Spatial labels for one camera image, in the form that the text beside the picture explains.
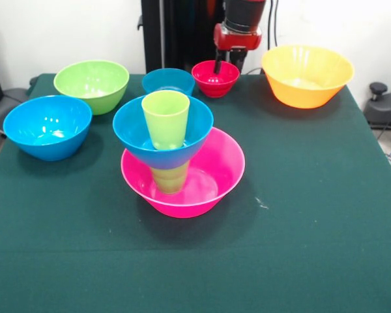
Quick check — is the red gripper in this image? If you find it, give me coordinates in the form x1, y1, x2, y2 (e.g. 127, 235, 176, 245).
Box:
213, 22, 263, 75

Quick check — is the red plastic bowl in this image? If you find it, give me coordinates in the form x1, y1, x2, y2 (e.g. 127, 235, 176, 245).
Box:
191, 60, 240, 98

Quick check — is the orange plastic bowl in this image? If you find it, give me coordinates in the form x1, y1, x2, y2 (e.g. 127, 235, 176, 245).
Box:
261, 44, 355, 110

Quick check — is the light green plastic cup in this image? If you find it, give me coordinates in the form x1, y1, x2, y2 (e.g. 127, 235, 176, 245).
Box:
141, 90, 191, 151

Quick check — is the pink plastic bowl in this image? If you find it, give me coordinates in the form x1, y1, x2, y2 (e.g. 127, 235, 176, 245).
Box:
121, 127, 246, 219

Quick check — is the large blue plastic bowl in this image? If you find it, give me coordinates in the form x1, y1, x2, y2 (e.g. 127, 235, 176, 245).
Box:
2, 95, 93, 162
112, 94, 214, 170

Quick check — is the stepped green plastic cup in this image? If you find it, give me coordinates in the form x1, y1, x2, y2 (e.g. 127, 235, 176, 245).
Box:
151, 161, 192, 196

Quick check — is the small blue plastic bowl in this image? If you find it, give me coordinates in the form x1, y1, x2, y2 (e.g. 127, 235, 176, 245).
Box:
141, 68, 196, 97

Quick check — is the green plastic bowl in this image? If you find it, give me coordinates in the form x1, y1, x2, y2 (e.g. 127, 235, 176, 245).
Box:
53, 59, 130, 115

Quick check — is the black knob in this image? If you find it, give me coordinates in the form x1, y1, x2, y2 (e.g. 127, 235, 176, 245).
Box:
369, 82, 388, 102

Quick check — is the grey stand base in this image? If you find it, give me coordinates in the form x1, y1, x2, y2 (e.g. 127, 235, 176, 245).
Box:
364, 93, 391, 131

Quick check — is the dark green table cloth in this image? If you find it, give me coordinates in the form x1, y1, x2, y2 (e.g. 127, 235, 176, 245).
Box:
0, 73, 391, 313

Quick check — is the black hanging cable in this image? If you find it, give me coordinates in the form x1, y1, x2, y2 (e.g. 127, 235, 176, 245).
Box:
267, 0, 280, 50

